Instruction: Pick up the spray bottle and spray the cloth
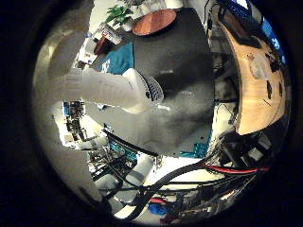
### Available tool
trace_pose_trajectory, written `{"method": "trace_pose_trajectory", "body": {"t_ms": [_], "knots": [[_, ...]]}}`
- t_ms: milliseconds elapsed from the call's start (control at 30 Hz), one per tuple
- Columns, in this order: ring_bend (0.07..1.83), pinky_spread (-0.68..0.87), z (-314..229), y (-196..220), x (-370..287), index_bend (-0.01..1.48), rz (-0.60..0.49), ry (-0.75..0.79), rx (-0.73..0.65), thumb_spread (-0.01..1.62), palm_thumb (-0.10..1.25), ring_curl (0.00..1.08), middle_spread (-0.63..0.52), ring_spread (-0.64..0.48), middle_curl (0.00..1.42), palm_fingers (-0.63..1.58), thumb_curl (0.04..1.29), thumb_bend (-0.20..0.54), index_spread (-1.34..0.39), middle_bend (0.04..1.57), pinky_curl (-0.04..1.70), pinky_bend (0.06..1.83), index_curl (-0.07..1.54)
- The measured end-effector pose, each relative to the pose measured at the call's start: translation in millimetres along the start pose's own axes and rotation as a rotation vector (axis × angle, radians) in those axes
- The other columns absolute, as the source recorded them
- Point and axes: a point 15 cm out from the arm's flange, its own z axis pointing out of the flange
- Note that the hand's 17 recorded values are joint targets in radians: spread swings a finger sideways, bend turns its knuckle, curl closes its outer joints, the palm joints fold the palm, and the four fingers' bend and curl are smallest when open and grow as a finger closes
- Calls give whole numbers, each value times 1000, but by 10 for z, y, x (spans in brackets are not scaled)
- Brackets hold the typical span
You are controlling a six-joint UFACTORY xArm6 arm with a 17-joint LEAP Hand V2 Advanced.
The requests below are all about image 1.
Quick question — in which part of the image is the teal cloth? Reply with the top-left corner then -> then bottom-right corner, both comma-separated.
99,40 -> 136,76

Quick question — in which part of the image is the teal plastic crate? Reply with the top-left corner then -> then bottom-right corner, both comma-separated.
107,140 -> 138,162

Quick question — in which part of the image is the dark grey work table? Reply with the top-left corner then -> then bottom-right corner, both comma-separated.
84,7 -> 219,158

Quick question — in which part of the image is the teal table clamp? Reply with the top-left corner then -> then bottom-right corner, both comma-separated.
179,141 -> 211,159

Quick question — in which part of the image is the dark brown container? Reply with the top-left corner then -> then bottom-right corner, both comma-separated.
94,35 -> 112,55

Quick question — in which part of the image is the small blue background screen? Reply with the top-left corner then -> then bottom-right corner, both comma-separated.
62,100 -> 71,117

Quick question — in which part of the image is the red and white box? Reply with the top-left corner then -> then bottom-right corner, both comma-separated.
99,23 -> 125,45

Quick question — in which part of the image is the small white plant pot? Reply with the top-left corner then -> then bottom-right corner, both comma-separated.
121,18 -> 136,32

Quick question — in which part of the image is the round wooden table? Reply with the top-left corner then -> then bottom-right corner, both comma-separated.
132,9 -> 178,37

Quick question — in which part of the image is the broad-leaf green plant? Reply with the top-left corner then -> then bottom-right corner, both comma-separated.
104,4 -> 134,26

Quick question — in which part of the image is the wooden desk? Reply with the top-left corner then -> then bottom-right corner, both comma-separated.
211,4 -> 290,136

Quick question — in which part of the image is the bushy small-leaf plant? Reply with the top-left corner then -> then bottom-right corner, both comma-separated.
123,0 -> 149,8

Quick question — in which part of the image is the black keyboard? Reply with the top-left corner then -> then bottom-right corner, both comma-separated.
219,10 -> 263,48

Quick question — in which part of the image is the large blue-lit monitor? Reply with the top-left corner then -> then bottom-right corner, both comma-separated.
260,18 -> 287,64

